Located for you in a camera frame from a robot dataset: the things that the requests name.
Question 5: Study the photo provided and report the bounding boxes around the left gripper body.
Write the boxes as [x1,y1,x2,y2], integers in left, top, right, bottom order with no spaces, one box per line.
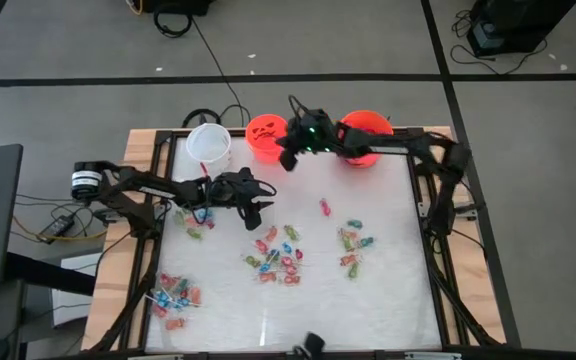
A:
[212,168,262,214]

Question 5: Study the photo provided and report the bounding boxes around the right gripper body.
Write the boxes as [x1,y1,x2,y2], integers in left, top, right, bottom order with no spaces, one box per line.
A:
[287,109,342,155]

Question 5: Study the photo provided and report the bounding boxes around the orange bucket jagged-mouth face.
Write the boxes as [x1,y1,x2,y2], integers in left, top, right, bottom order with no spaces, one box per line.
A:
[245,113,289,165]

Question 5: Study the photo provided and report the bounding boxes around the white bucket black pumpkin face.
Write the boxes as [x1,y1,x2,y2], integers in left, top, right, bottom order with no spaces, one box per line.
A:
[185,122,233,174]

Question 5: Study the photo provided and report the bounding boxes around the orange bucket smiling pumpkin face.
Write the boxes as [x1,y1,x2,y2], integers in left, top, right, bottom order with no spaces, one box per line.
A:
[340,109,395,169]

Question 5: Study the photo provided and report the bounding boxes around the black rounded object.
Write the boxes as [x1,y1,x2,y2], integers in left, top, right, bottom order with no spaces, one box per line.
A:
[291,331,327,360]

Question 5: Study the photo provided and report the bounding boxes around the black box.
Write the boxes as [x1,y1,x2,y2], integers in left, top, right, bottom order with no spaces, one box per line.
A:
[140,0,218,16]

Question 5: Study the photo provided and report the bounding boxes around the black power adapter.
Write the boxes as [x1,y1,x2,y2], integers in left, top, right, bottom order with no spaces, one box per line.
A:
[37,214,77,245]

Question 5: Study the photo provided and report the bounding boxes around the white box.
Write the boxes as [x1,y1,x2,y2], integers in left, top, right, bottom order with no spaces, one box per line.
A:
[50,252,103,329]

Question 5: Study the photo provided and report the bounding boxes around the black desk leg bar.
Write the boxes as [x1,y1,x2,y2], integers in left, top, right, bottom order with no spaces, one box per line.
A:
[5,252,97,297]

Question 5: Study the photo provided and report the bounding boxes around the black equipment case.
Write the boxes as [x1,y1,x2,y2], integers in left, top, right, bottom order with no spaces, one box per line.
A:
[466,0,576,58]

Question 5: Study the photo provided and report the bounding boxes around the black metal table frame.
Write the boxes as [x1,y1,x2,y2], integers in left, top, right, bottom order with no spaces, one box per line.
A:
[85,127,507,360]

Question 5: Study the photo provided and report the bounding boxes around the long black cable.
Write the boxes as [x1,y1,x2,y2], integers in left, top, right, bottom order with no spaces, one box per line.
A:
[190,17,247,127]

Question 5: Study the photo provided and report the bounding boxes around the coiled black cable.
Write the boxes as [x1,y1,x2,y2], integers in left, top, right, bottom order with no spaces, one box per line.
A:
[152,2,194,39]

